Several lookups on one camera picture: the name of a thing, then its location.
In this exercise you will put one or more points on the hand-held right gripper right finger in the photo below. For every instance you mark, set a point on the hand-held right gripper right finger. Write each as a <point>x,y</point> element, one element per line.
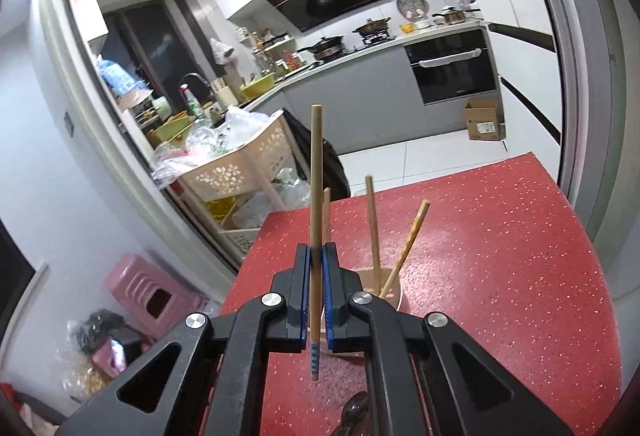
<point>328,288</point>

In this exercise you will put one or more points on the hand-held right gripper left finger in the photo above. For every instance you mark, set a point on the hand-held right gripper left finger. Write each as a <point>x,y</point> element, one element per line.
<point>306,288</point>

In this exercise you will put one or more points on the beige plastic utensil holder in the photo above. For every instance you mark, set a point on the beige plastic utensil holder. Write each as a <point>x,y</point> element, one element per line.
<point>393,287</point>

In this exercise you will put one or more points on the blue patterned wooden chopstick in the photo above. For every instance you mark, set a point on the blue patterned wooden chopstick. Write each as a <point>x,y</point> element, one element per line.
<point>316,166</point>

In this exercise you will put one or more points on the dark hanging jacket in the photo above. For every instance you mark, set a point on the dark hanging jacket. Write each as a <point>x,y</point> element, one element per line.
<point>325,161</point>

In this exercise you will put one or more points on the beige plastic trolley rack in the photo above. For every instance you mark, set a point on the beige plastic trolley rack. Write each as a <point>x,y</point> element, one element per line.
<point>225,174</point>

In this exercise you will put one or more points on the pink plastic stool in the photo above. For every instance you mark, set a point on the pink plastic stool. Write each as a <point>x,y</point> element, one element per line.
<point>145,286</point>

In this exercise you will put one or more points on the heap of clear plastic bags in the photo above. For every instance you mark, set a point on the heap of clear plastic bags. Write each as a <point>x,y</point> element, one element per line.
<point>200,146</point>

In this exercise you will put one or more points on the black bag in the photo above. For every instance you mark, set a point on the black bag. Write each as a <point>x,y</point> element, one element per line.
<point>107,328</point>

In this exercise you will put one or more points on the grey kitchen counter cabinet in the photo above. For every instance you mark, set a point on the grey kitchen counter cabinet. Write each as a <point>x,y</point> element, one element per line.
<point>380,91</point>

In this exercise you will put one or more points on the yellow-green basin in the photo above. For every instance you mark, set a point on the yellow-green basin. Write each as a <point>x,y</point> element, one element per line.
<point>257,87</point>

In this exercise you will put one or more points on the dish soap bottle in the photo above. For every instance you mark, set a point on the dish soap bottle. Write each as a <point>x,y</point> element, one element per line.
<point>192,101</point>

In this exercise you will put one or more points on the cardboard box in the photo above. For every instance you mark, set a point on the cardboard box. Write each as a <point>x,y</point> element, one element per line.
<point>482,121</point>

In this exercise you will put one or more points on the black kitchen faucet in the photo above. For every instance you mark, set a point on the black kitchen faucet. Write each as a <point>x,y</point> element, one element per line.
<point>192,79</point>

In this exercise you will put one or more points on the black wok with lid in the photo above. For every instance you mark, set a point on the black wok with lid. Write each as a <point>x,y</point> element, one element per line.
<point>325,47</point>

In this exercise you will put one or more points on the black built-in oven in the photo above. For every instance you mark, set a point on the black built-in oven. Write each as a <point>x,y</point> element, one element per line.
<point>455,71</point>

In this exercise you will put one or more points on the hanging plastic bag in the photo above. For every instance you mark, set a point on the hanging plastic bag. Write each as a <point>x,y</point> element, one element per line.
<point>221,51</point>

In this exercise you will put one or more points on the dark cooking pot with lid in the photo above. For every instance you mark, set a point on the dark cooking pot with lid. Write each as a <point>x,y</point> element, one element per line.
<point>372,27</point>

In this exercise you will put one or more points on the round metal steamer plate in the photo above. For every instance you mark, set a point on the round metal steamer plate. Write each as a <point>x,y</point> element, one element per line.
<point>412,4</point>

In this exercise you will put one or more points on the small steel saucepan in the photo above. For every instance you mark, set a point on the small steel saucepan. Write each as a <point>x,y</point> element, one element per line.
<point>451,16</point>

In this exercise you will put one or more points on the white refrigerator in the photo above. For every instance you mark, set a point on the white refrigerator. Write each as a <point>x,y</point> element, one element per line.
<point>520,41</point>

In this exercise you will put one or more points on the grey wall switch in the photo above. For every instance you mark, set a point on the grey wall switch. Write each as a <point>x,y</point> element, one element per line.
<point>69,124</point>

